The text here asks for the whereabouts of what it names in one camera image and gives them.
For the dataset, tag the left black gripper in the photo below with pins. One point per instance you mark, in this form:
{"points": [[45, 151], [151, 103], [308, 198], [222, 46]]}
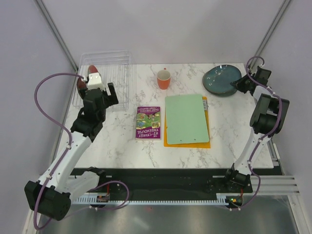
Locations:
{"points": [[111, 99]]}

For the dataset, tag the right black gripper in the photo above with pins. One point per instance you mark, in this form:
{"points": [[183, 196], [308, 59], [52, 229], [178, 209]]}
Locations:
{"points": [[238, 84]]}

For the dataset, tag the dark blue speckled plate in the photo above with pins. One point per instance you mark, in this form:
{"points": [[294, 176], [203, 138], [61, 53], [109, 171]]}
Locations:
{"points": [[221, 75]]}

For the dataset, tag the red and teal floral plate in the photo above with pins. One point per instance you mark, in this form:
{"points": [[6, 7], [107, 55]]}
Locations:
{"points": [[80, 83]]}

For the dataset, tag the grey-green plate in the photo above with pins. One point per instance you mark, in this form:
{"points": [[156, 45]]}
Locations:
{"points": [[221, 91]]}

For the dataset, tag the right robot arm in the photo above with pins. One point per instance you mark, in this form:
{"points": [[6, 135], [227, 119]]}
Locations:
{"points": [[267, 120]]}

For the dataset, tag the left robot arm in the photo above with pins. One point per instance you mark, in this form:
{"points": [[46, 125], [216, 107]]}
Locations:
{"points": [[53, 193]]}

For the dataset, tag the purple treehouse book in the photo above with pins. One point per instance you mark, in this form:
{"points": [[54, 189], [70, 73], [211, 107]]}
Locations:
{"points": [[148, 123]]}

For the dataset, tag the orange mug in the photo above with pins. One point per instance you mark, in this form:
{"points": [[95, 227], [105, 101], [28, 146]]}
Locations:
{"points": [[163, 79]]}

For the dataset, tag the mint green cutting board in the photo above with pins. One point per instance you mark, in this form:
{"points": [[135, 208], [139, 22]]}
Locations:
{"points": [[185, 119]]}

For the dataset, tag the orange folder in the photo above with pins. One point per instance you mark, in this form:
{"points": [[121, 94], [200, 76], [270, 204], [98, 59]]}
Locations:
{"points": [[201, 145]]}

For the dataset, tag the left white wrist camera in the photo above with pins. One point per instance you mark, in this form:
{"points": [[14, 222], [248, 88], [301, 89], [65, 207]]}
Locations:
{"points": [[95, 81]]}

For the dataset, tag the clear wire dish rack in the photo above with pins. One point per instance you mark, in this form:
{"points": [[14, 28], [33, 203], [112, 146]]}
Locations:
{"points": [[118, 67]]}

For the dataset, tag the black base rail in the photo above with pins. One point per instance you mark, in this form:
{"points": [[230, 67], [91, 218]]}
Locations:
{"points": [[170, 183]]}

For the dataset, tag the white cable duct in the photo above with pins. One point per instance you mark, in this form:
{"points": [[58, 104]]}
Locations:
{"points": [[114, 199]]}

